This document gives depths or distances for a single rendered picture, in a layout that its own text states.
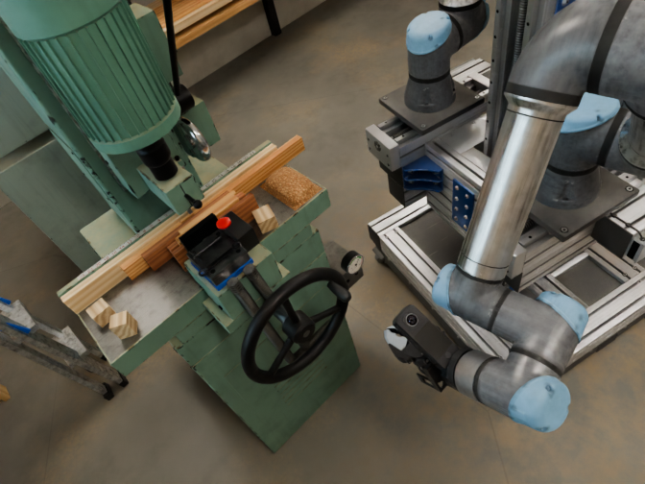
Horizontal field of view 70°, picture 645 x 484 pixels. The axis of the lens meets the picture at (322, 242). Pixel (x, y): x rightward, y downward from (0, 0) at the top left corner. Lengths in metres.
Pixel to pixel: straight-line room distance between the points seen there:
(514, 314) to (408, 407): 1.06
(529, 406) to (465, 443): 1.03
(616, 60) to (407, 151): 0.88
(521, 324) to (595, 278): 1.11
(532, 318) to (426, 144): 0.83
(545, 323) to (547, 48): 0.37
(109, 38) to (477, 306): 0.70
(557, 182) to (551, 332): 0.47
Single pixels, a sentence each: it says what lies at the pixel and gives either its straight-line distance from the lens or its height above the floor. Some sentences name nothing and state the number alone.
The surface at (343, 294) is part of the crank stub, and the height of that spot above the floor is 0.88.
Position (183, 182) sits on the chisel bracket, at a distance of 1.01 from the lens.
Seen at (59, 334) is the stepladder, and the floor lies 0.29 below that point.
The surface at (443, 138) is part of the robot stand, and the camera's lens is 1.48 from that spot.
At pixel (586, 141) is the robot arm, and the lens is 1.06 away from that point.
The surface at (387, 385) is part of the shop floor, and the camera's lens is 1.80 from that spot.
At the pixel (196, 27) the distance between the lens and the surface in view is 3.09.
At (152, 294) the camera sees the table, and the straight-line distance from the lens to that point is 1.08.
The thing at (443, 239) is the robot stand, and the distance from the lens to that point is 1.87.
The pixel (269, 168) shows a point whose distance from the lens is 1.19.
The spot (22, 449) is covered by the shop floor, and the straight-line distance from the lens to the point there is 2.32.
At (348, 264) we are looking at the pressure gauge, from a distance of 1.23.
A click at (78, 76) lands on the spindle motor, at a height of 1.35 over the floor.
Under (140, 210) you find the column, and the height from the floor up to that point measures 0.90.
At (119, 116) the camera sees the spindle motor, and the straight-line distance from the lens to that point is 0.88.
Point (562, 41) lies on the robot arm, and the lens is 0.66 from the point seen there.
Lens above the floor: 1.66
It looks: 49 degrees down
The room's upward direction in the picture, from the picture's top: 17 degrees counter-clockwise
